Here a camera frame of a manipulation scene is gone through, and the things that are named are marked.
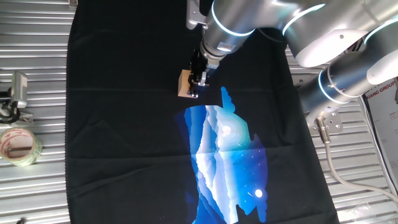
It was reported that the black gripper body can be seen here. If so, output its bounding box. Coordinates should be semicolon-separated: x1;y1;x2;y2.
188;46;220;77

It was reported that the small wooden block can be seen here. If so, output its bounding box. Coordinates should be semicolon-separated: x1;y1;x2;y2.
177;68;200;99

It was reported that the grey camera mount plate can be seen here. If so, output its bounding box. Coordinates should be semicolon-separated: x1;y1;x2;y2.
185;0;208;31

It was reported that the silver depth camera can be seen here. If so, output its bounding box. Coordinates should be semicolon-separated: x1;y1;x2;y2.
11;71;29;109

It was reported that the clear plastic bag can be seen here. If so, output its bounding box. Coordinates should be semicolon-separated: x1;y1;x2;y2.
338;200;380;222

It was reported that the camera stand with clamp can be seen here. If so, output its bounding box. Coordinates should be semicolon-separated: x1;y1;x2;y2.
0;90;34;124

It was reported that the grey base cable with connector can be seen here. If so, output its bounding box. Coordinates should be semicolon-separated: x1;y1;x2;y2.
313;116;398;203

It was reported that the black cloth with blue print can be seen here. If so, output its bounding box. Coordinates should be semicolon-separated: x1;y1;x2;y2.
64;0;340;224

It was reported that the clear tape roll red print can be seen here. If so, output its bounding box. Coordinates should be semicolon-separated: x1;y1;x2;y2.
0;126;44;167

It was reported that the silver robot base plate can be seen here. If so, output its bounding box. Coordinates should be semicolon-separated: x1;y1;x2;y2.
306;105;345;137

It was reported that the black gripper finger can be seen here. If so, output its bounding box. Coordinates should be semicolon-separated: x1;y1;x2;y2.
187;72;208;99

